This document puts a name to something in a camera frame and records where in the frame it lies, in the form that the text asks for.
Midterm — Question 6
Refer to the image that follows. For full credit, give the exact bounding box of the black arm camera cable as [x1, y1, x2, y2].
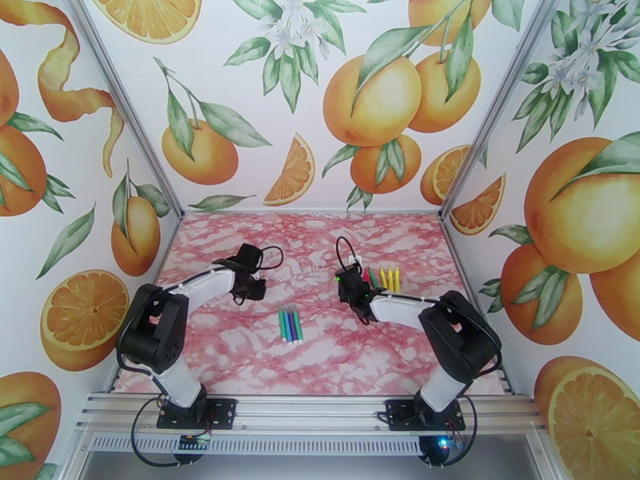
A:
[115, 245, 285, 380]
[335, 236, 503, 400]

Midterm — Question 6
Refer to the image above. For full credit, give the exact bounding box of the black round hub with LED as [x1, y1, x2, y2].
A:
[418, 433, 463, 467]

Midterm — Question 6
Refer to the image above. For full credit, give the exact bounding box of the black base cable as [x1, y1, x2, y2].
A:
[130, 398, 211, 469]
[450, 394, 478, 467]

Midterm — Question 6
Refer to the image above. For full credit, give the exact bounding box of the black right base cable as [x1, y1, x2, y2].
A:
[450, 394, 478, 467]

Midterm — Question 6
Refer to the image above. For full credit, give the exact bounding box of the small circuit board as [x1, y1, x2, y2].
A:
[173, 433, 211, 450]

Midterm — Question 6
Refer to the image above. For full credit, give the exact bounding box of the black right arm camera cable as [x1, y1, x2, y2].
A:
[335, 236, 503, 400]

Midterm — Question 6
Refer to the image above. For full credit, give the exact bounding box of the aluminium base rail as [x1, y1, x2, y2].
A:
[74, 393, 549, 434]

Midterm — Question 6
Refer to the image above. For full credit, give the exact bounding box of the black left base cable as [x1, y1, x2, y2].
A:
[130, 398, 211, 469]

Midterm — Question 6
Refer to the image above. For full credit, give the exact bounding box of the aluminium side rail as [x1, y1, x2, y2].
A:
[442, 215, 516, 396]

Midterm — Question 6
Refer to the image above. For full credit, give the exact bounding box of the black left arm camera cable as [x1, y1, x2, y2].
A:
[115, 245, 285, 380]

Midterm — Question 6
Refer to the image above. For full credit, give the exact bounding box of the perforated metal vent strip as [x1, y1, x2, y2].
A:
[90, 435, 423, 457]

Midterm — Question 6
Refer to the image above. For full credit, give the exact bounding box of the aluminium corner post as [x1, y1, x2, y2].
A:
[438, 0, 563, 217]
[62, 0, 185, 217]

